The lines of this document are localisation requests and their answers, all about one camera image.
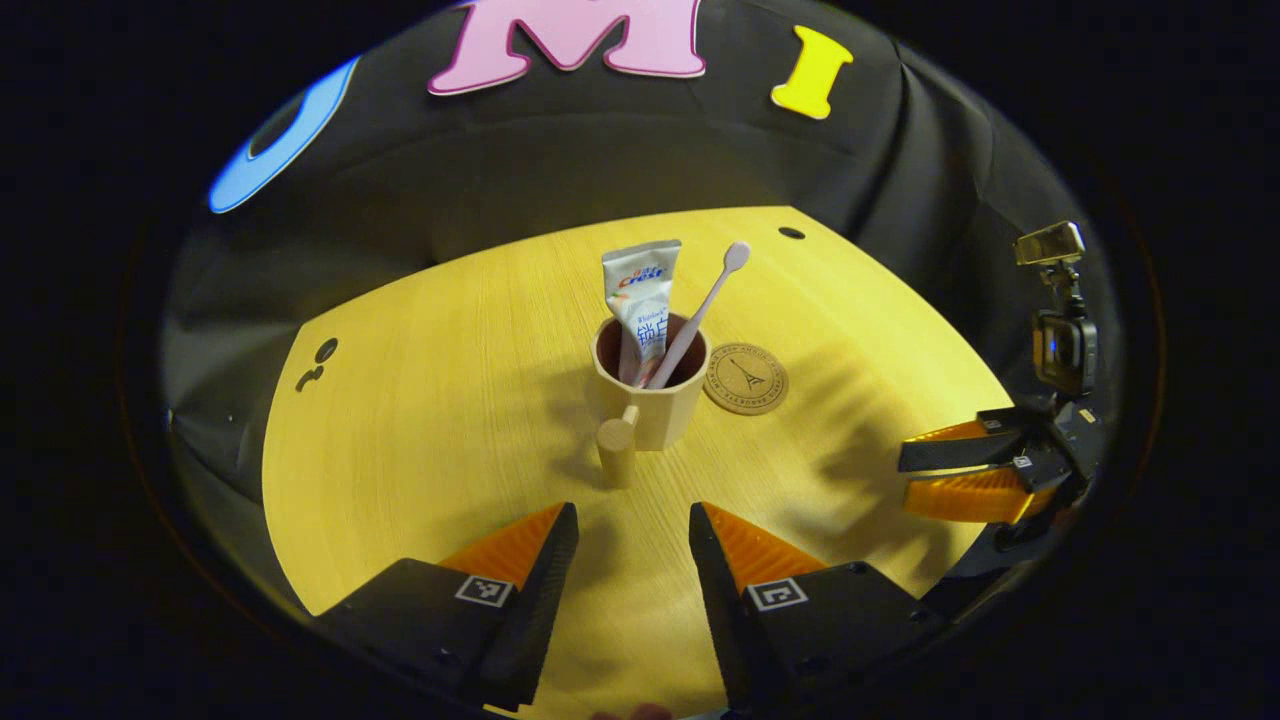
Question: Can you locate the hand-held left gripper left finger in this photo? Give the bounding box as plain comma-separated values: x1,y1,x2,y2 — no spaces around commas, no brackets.
315,502,580,713

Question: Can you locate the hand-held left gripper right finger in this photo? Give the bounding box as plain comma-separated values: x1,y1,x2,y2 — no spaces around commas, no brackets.
688,502,946,715

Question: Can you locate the beige cup with wooden handle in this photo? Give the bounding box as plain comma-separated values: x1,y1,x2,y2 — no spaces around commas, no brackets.
585,312,711,489

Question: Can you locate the round cork coaster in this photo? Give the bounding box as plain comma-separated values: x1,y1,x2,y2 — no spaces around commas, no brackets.
703,343,789,415

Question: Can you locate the white toothbrush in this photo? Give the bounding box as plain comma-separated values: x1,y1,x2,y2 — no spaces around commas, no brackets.
648,241,751,391

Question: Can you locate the white toothpaste tube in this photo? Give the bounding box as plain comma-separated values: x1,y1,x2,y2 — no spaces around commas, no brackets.
602,240,682,386

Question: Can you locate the wooden desktop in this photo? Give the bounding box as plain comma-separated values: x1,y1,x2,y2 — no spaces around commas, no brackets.
262,207,1016,720

